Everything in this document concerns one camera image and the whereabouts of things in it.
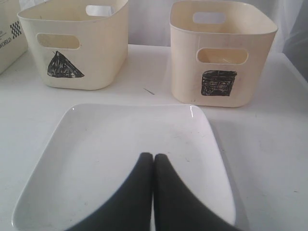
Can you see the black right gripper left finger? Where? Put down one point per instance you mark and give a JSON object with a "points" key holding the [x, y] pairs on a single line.
{"points": [[130, 207]]}

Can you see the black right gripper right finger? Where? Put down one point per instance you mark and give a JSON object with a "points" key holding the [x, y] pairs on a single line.
{"points": [[176, 208]]}

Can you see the white square plate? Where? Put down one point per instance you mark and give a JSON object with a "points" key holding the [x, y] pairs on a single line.
{"points": [[95, 147]]}

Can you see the cream bin with square mark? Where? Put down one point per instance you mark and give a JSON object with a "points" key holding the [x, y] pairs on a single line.
{"points": [[218, 51]]}

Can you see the cream bin with triangle mark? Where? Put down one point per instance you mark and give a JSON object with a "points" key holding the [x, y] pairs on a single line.
{"points": [[77, 44]]}

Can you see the cream bin with circle mark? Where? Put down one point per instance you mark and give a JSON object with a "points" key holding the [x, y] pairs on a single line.
{"points": [[13, 42]]}

